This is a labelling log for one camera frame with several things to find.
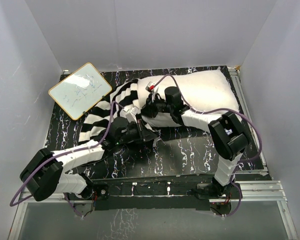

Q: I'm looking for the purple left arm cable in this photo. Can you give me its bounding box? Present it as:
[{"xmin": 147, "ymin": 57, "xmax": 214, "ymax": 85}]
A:
[{"xmin": 9, "ymin": 97, "xmax": 141, "ymax": 208}]

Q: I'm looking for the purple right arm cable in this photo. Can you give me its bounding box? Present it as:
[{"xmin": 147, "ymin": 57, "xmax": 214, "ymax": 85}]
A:
[{"xmin": 149, "ymin": 74, "xmax": 263, "ymax": 216}]

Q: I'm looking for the black white striped pillowcase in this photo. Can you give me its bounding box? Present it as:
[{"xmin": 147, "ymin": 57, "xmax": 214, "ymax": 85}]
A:
[{"xmin": 78, "ymin": 78, "xmax": 148, "ymax": 145}]

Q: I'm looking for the yellow framed whiteboard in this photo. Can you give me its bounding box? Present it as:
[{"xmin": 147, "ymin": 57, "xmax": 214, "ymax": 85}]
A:
[{"xmin": 48, "ymin": 62, "xmax": 113, "ymax": 121}]

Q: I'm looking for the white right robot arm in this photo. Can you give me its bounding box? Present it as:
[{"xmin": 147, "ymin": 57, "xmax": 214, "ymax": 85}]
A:
[{"xmin": 141, "ymin": 84, "xmax": 250, "ymax": 199}]

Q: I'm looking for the white pillow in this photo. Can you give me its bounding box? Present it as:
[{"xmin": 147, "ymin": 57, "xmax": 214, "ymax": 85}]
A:
[{"xmin": 137, "ymin": 69, "xmax": 241, "ymax": 130}]

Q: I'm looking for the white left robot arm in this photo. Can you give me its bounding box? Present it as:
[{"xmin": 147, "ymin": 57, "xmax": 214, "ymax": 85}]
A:
[{"xmin": 19, "ymin": 117, "xmax": 158, "ymax": 202}]

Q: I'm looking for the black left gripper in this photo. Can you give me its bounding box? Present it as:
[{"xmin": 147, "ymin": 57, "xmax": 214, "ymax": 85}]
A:
[{"xmin": 116, "ymin": 120, "xmax": 158, "ymax": 146}]

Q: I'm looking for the aluminium table frame rail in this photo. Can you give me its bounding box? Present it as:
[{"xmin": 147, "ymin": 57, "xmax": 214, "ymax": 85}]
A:
[{"xmin": 10, "ymin": 176, "xmax": 298, "ymax": 240}]

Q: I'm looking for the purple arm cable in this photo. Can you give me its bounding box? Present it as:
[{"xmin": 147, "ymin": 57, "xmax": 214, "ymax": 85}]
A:
[
  {"xmin": 9, "ymin": 97, "xmax": 141, "ymax": 208},
  {"xmin": 149, "ymin": 74, "xmax": 263, "ymax": 216}
]

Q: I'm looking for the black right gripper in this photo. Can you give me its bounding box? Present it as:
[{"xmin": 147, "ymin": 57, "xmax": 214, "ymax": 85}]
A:
[{"xmin": 138, "ymin": 94, "xmax": 173, "ymax": 119}]

